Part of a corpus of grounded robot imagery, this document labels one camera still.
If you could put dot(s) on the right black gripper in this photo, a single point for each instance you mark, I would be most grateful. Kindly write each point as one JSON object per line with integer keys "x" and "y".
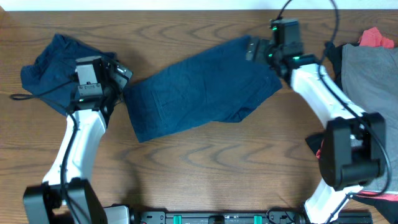
{"x": 262, "y": 45}

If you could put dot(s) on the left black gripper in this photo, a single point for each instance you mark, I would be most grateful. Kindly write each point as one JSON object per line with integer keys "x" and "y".
{"x": 119, "y": 69}

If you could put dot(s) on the blue denim shorts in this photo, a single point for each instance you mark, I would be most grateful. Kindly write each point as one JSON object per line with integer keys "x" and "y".
{"x": 218, "y": 84}

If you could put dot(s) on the dark navy garment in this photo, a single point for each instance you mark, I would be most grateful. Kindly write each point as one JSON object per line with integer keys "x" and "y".
{"x": 53, "y": 69}

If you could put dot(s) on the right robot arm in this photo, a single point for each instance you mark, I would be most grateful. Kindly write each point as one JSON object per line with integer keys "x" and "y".
{"x": 352, "y": 150}

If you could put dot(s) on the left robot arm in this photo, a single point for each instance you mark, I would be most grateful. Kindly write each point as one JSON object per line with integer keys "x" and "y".
{"x": 65, "y": 194}

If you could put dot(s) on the grey shorts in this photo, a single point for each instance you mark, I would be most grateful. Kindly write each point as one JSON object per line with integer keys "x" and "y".
{"x": 369, "y": 76}

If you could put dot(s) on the red garment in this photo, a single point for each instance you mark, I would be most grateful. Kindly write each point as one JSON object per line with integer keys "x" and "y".
{"x": 370, "y": 38}

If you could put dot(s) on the black garment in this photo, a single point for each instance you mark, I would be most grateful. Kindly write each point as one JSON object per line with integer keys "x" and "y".
{"x": 387, "y": 208}

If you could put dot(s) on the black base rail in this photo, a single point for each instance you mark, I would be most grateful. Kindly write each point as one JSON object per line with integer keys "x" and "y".
{"x": 217, "y": 217}

